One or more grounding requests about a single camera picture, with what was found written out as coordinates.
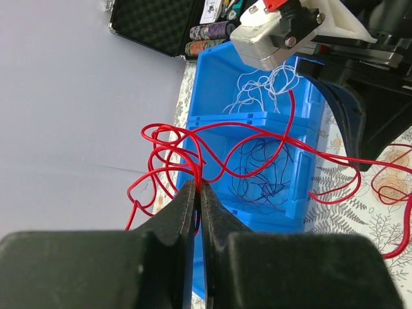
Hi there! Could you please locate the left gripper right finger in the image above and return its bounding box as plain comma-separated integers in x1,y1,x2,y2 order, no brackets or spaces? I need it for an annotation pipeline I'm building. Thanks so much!
200,183,404,308

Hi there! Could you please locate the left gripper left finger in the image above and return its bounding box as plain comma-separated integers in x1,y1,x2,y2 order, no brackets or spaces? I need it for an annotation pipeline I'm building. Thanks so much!
1,181,196,308

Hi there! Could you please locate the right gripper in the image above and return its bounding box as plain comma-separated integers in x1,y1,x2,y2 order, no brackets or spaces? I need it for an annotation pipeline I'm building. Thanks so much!
298,1,411,160

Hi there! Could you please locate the dark blue cable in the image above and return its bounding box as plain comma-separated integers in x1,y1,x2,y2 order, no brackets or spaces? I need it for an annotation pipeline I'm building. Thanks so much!
230,136,294,212

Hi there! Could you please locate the white cable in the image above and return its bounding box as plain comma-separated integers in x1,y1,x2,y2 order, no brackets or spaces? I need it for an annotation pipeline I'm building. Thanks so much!
222,57,305,115

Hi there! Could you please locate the blue three-compartment bin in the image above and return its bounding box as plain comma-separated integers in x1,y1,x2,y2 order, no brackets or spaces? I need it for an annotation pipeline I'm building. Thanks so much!
175,40,326,299

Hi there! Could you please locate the black poker chip case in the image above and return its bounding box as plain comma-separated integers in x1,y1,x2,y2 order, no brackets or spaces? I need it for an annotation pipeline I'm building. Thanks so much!
106,1,245,62

